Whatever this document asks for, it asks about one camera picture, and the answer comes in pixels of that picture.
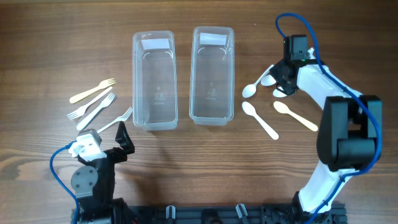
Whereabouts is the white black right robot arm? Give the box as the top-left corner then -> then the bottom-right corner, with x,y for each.
270,35 -> 382,223

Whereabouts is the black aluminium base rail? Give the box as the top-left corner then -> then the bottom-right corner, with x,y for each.
71,202 -> 346,224

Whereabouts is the left blue cable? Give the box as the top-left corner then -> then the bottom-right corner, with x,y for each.
49,140 -> 78,224

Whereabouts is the thin white spoon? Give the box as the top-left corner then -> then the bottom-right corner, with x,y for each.
261,75 -> 276,86
272,86 -> 287,98
242,65 -> 274,98

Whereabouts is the yellow plastic spoon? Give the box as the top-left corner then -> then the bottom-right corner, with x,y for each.
273,101 -> 318,132

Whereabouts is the thin white plastic fork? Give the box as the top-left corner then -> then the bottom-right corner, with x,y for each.
67,86 -> 113,119

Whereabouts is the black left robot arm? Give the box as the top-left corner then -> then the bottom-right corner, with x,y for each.
68,121 -> 139,223

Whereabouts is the clear white plastic fork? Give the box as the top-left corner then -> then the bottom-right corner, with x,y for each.
97,107 -> 133,134

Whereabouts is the thick white plastic spoon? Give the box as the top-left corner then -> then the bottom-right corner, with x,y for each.
242,101 -> 279,140

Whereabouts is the thick white plastic fork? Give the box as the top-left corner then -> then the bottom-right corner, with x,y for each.
76,93 -> 116,131

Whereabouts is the clear plastic container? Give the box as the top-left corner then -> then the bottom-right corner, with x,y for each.
132,30 -> 178,131
189,26 -> 234,126

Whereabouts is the left clear plastic container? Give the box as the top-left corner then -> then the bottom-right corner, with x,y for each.
132,30 -> 178,131

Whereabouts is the right clear plastic container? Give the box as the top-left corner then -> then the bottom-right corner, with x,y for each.
189,26 -> 234,126

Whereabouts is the yellow plastic fork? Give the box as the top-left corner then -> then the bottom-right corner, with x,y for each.
69,78 -> 116,104

